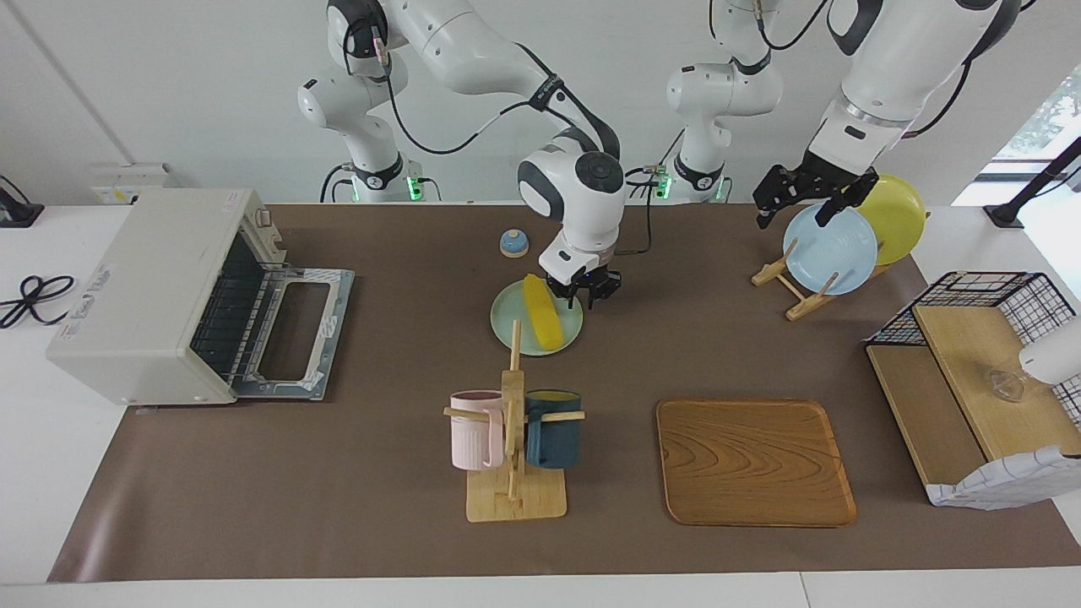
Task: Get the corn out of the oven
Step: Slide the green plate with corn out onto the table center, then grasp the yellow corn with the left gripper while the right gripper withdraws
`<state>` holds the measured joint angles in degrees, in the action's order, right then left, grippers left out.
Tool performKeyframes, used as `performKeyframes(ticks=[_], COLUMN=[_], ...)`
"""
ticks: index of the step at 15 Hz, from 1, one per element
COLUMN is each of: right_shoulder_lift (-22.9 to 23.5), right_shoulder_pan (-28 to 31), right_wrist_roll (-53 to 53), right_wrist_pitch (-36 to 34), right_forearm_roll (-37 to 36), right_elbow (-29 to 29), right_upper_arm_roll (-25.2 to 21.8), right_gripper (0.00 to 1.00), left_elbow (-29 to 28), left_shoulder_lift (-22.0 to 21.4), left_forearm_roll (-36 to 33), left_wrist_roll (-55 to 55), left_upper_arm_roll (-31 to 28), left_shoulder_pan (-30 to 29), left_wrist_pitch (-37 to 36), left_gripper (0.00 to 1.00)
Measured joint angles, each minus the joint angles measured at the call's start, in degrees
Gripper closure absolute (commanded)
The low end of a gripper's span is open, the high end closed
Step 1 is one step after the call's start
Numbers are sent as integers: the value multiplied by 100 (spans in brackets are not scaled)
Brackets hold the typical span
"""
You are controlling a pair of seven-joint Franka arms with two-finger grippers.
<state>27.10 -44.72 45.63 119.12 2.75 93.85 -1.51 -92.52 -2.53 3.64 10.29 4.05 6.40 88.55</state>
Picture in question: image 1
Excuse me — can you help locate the yellow corn cob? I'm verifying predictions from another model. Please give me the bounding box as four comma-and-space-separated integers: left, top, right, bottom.
522, 273, 565, 351

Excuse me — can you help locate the pale green plate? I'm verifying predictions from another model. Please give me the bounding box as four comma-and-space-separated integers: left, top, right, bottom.
491, 279, 584, 357

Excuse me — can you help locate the beige toaster oven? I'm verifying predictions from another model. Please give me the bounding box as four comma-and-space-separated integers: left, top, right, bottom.
46, 187, 356, 407

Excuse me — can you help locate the light blue plate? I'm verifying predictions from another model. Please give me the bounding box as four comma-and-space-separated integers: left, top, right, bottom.
783, 204, 879, 296

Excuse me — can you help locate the yellow plate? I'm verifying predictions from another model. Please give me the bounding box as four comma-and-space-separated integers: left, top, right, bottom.
855, 174, 927, 267

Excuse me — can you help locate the wooden plate rack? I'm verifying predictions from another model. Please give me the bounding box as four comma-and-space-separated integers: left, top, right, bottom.
752, 211, 932, 323

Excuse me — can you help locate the dark blue mug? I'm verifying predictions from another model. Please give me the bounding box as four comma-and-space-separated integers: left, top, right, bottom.
524, 389, 584, 470

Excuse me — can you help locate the pink mug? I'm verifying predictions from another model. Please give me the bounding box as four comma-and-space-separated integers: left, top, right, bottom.
449, 389, 506, 471

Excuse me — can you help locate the wooden mug tree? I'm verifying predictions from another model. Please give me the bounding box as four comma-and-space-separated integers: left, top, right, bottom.
443, 319, 587, 523

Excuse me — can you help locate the wooden two-tier shelf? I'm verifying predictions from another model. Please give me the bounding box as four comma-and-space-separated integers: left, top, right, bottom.
866, 304, 1081, 508

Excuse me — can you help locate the wooden tray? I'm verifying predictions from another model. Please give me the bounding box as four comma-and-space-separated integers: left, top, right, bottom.
656, 399, 858, 529

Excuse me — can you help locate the clear glass object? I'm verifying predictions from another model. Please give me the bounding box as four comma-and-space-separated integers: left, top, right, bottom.
984, 366, 1028, 403

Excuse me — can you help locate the white rounded device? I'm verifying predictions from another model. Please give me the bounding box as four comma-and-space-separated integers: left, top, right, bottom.
1019, 316, 1081, 386

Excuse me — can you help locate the brown table mat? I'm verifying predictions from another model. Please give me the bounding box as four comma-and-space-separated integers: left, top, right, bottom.
46, 203, 1081, 584

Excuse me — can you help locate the white checkered cloth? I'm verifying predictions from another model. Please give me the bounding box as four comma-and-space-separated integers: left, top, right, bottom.
926, 445, 1081, 511

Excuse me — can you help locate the black clamp base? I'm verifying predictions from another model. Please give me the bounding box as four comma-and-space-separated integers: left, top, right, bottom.
0, 174, 45, 229

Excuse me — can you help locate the thin black base cable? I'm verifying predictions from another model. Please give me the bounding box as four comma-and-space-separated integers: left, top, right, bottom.
619, 127, 685, 256

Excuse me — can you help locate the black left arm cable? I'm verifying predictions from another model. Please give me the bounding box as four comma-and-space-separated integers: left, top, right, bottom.
708, 0, 1033, 141

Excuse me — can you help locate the black wire basket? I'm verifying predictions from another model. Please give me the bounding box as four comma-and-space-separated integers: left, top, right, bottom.
868, 270, 1081, 402

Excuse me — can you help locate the white wall outlet box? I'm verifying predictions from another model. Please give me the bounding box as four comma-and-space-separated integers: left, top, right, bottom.
90, 162, 180, 206

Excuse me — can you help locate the coiled black cable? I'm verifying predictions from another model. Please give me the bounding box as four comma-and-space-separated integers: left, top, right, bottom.
0, 274, 76, 329

